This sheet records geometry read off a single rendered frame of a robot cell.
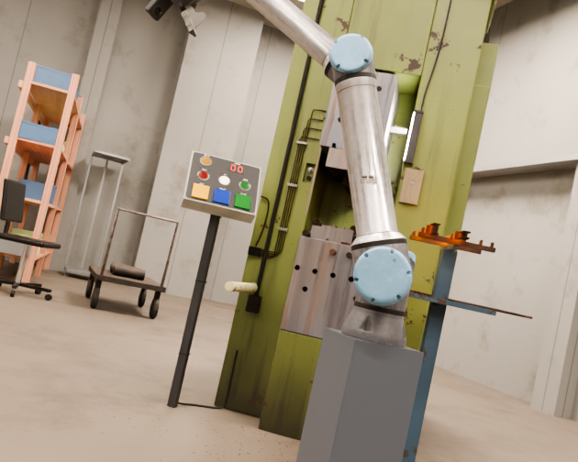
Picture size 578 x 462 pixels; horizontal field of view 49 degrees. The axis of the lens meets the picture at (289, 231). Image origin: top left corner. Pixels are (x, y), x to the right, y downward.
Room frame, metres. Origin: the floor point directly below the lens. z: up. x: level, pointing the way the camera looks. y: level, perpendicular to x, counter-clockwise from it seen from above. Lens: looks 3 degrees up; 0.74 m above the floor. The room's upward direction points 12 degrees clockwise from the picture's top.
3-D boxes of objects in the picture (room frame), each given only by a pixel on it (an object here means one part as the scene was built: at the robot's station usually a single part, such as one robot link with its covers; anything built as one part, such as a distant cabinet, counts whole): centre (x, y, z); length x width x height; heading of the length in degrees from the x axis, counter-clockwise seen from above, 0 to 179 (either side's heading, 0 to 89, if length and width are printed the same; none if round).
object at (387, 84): (3.21, -0.29, 1.57); 0.42 x 0.39 x 0.40; 168
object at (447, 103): (3.29, -0.65, 1.15); 0.44 x 0.26 x 2.30; 168
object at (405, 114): (3.52, -0.35, 1.37); 0.41 x 0.10 x 0.91; 78
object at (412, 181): (3.07, -0.54, 1.27); 0.09 x 0.02 x 0.17; 78
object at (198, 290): (3.05, 0.36, 0.54); 0.04 x 0.04 x 1.08; 78
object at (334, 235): (3.22, -0.24, 0.96); 0.42 x 0.20 x 0.09; 168
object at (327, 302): (3.22, -0.30, 0.69); 0.56 x 0.38 x 0.45; 168
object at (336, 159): (3.22, -0.24, 1.32); 0.42 x 0.20 x 0.10; 168
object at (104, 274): (6.49, 1.52, 0.48); 1.23 x 0.71 x 0.97; 17
